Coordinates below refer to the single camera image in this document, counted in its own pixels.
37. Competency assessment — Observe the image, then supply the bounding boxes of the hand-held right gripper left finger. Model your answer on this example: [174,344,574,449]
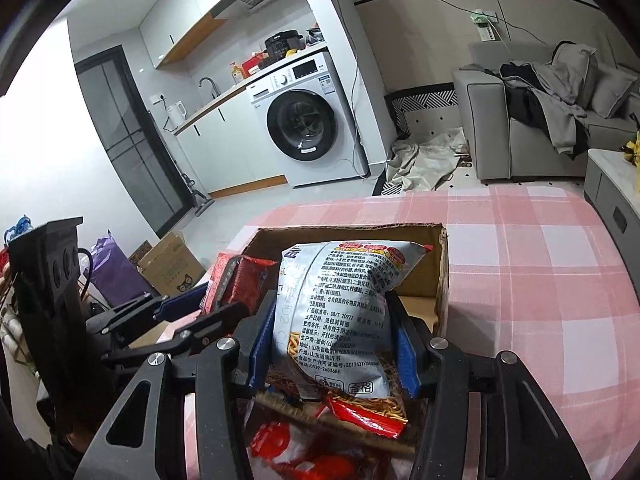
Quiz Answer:
[75,304,281,480]

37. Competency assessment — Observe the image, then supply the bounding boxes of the purple plastic bag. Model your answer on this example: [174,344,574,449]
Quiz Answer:
[90,232,156,306]

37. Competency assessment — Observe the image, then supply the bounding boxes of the red box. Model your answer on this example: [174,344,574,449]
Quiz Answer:
[241,52,271,78]

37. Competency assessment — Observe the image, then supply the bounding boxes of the white upper kitchen cabinets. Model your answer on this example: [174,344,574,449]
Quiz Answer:
[137,0,241,68]

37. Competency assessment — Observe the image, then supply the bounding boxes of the dark glass door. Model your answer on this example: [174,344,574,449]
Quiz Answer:
[75,45,196,241]

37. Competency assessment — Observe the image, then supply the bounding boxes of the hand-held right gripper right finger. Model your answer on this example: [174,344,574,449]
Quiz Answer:
[385,290,591,480]

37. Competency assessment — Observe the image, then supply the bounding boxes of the white electric kettle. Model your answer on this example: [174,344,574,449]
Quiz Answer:
[165,101,188,131]

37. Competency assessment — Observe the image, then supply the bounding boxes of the red and white snack packet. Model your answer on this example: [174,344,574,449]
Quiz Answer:
[247,415,418,480]

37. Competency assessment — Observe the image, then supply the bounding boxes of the white red noodle snack packet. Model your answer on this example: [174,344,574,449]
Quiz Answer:
[265,240,435,441]

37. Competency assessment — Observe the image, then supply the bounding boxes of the black rice cooker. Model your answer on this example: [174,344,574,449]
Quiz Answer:
[263,30,304,61]

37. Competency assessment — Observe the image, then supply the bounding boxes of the pink checkered tablecloth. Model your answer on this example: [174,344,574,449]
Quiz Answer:
[182,182,640,480]

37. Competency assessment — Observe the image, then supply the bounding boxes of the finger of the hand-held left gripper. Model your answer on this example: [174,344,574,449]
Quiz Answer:
[101,302,252,369]
[86,283,212,347]

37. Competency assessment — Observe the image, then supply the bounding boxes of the stick vacuum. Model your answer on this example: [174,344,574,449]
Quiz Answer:
[177,172,216,217]

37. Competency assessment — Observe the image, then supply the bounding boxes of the blue crumpled bag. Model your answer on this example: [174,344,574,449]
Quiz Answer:
[5,215,33,241]

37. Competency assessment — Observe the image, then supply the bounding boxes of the yellow bag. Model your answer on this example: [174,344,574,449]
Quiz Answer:
[620,115,640,166]

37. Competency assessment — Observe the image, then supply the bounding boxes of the grey clothes pile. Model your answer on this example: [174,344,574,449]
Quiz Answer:
[500,42,598,161]

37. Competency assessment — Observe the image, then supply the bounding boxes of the red snack packet black stripe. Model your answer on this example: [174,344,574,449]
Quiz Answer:
[200,252,278,318]

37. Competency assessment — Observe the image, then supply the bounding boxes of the brown cardboard box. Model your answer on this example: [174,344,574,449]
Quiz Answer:
[240,222,448,458]

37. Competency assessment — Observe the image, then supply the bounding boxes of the crumpled white cloth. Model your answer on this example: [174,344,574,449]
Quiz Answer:
[387,127,471,193]

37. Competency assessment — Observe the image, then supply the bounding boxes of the white washing machine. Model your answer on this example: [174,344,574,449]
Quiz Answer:
[245,50,371,190]

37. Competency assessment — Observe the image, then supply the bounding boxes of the grey sofa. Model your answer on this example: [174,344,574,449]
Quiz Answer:
[452,40,640,183]

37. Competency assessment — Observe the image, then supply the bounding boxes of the cardboard box with cat print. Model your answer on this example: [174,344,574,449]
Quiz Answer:
[137,230,206,298]

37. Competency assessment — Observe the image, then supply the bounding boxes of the white lower kitchen cabinets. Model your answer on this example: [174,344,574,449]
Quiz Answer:
[172,85,288,198]

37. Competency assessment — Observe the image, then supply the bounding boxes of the grey cushion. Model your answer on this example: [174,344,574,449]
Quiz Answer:
[587,62,640,118]

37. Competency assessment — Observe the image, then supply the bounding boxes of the white kitchen cabinets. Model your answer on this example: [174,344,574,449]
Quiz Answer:
[172,85,288,198]
[137,0,241,68]

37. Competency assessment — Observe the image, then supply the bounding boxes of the grey coffee table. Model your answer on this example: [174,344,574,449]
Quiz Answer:
[582,147,640,281]

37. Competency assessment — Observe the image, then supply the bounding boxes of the white wall device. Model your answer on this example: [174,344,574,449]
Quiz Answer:
[470,9,501,41]

